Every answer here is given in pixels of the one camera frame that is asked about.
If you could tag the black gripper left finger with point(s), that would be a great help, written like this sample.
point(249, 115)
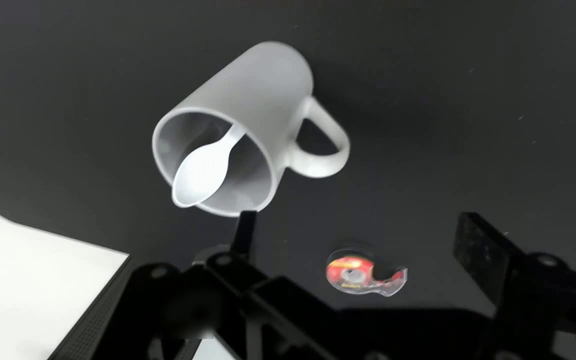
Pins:
point(245, 236)

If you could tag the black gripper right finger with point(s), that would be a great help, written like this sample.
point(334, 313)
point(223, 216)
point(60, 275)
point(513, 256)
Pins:
point(485, 250)

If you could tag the white plastic spoon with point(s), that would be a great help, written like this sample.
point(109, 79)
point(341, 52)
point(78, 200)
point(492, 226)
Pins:
point(198, 176)

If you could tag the red tape dispenser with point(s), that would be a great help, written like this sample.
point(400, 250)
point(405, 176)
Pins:
point(351, 272)

